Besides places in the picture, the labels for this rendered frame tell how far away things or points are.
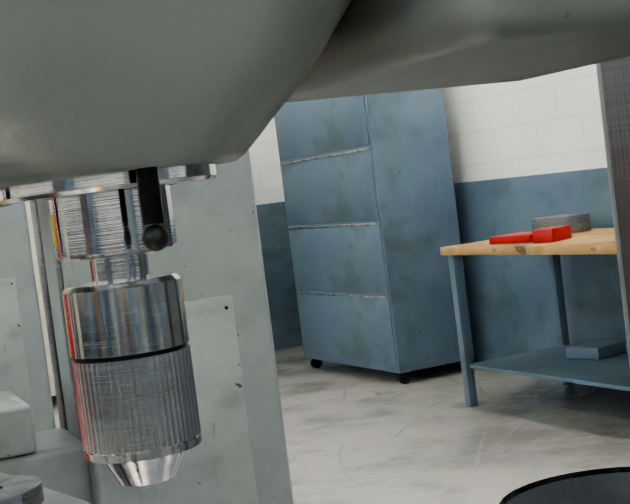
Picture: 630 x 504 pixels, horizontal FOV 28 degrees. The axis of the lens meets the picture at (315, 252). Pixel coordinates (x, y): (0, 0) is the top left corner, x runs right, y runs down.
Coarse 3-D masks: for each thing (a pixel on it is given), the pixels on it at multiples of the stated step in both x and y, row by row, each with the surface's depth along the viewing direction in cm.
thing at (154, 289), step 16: (80, 288) 48; (96, 288) 47; (112, 288) 47; (128, 288) 47; (144, 288) 47; (160, 288) 48; (176, 288) 49; (64, 304) 49; (80, 304) 48; (96, 304) 47; (112, 304) 47; (128, 304) 47; (144, 304) 47
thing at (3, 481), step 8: (0, 472) 98; (0, 480) 88; (8, 480) 88; (16, 480) 87; (24, 480) 87; (32, 480) 87; (40, 480) 86; (0, 488) 86; (8, 488) 85; (16, 488) 85; (24, 488) 84; (32, 488) 84; (40, 488) 86; (0, 496) 83; (8, 496) 83; (16, 496) 83; (24, 496) 83; (32, 496) 84; (40, 496) 85; (48, 496) 87; (56, 496) 87; (64, 496) 86
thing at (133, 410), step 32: (96, 320) 47; (128, 320) 47; (160, 320) 48; (96, 352) 47; (128, 352) 47; (160, 352) 48; (96, 384) 48; (128, 384) 47; (160, 384) 48; (192, 384) 49; (96, 416) 48; (128, 416) 47; (160, 416) 48; (192, 416) 49; (96, 448) 48; (128, 448) 48; (160, 448) 48
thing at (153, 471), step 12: (168, 456) 49; (180, 456) 50; (120, 468) 49; (132, 468) 48; (144, 468) 48; (156, 468) 49; (168, 468) 49; (120, 480) 49; (132, 480) 49; (144, 480) 49; (156, 480) 49
